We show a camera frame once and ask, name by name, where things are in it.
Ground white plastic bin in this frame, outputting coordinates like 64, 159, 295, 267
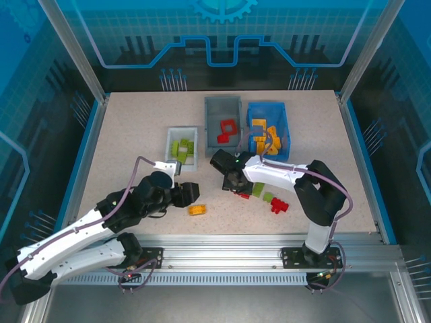
164, 126, 200, 173

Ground red lego window frame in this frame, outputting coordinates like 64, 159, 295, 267
220, 118, 238, 135

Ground grey plastic bin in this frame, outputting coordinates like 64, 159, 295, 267
204, 96, 244, 158

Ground blue plastic bin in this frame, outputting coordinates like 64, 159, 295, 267
246, 102, 291, 162

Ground left base LED connector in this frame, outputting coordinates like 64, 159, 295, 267
119, 268, 142, 282

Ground metal base tray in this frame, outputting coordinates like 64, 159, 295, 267
20, 268, 418, 323

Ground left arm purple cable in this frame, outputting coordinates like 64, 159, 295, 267
0, 155, 158, 303

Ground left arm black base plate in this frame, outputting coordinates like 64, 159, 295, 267
134, 247, 165, 269

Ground aluminium table edge rail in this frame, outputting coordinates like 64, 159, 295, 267
133, 233, 403, 272

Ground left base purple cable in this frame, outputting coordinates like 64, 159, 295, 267
106, 257, 162, 294

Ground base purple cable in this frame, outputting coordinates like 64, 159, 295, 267
106, 257, 162, 294
308, 242, 347, 294

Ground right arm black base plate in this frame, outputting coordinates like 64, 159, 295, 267
281, 247, 343, 269

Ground left aluminium side rail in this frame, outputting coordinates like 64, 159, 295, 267
62, 96, 110, 219

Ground aluminium side rail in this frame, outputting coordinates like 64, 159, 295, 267
338, 97, 387, 244
62, 96, 110, 219

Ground slotted metal cable duct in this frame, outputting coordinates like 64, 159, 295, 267
57, 271, 310, 287

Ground right aluminium side rail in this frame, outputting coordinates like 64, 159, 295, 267
338, 97, 387, 244

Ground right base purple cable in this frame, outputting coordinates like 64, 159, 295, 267
308, 242, 347, 294

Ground left aluminium frame post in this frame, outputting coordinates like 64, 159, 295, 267
37, 0, 110, 104

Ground aluminium frame post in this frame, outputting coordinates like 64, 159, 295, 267
37, 0, 110, 104
338, 0, 405, 104

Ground right aluminium frame post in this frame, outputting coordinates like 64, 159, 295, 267
338, 0, 405, 104

